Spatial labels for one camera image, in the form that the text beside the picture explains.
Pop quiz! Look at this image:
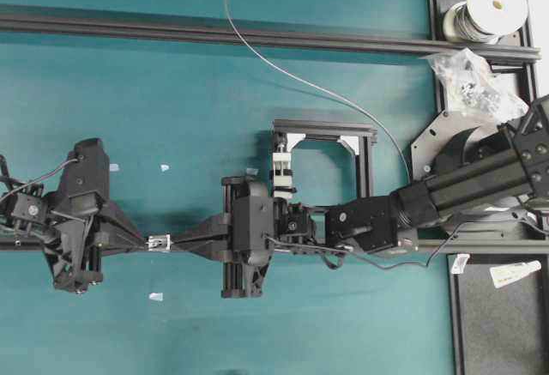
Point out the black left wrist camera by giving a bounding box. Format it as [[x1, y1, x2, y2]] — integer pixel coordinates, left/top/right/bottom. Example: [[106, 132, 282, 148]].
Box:
[[53, 138, 110, 219]]

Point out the white wire spool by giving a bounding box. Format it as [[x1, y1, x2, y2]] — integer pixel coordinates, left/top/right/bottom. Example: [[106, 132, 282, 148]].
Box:
[[443, 0, 529, 45]]

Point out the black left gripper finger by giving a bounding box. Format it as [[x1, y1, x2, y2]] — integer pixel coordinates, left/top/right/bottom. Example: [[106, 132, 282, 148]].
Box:
[[100, 201, 146, 245], [99, 244, 148, 257]]

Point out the clear bag of screws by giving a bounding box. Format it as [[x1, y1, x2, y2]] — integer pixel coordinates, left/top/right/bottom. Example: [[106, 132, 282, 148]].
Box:
[[424, 48, 528, 124]]

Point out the black aluminium rail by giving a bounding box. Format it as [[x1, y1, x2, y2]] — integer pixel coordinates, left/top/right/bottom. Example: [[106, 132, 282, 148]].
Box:
[[1, 235, 548, 255], [1, 4, 541, 64]]

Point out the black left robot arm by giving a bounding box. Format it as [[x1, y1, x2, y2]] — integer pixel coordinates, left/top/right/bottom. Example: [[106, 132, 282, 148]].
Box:
[[1, 154, 146, 294]]

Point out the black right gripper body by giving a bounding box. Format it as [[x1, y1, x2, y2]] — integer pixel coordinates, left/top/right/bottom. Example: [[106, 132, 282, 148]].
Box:
[[221, 176, 317, 299]]

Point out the black lower aluminium rail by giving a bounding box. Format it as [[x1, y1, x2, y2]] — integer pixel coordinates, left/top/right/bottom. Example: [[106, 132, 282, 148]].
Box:
[[1, 235, 548, 255]]

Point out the black upper aluminium rail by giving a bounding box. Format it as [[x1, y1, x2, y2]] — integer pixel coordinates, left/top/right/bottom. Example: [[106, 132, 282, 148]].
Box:
[[1, 4, 541, 64]]

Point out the white wire clamp block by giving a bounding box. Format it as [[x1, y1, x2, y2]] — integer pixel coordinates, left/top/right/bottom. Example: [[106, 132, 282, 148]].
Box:
[[270, 152, 296, 200]]

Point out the white glue tube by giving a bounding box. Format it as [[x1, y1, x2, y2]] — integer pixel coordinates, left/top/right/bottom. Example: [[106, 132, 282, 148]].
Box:
[[489, 260, 541, 288]]

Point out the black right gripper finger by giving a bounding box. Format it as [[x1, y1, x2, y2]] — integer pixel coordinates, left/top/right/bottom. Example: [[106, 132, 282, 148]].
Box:
[[171, 241, 233, 263], [171, 214, 232, 243]]

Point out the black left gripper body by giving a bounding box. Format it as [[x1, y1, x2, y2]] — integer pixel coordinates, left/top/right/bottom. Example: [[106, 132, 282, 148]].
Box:
[[42, 190, 105, 294]]

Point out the thin grey wire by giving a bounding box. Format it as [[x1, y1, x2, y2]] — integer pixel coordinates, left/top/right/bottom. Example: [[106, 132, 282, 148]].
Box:
[[224, 0, 412, 187]]

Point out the black foam tray lower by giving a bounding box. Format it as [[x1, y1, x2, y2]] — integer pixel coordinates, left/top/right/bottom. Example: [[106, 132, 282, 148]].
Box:
[[449, 254, 548, 374]]

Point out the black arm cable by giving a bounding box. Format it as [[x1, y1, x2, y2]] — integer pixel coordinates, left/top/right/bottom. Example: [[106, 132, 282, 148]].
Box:
[[263, 215, 473, 271]]

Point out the black square extrusion frame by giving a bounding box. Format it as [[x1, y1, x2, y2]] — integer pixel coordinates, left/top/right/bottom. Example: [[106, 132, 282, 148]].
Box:
[[271, 119, 377, 198]]

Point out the silver metal corner fitting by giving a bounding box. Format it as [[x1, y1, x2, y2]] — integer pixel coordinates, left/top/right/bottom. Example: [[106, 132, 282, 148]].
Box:
[[147, 234, 172, 253]]

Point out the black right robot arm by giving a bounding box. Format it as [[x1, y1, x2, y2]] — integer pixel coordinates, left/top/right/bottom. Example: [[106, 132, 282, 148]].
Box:
[[171, 98, 548, 298]]

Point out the white label tag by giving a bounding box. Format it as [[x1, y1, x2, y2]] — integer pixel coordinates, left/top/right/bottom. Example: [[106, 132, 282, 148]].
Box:
[[450, 253, 470, 275]]

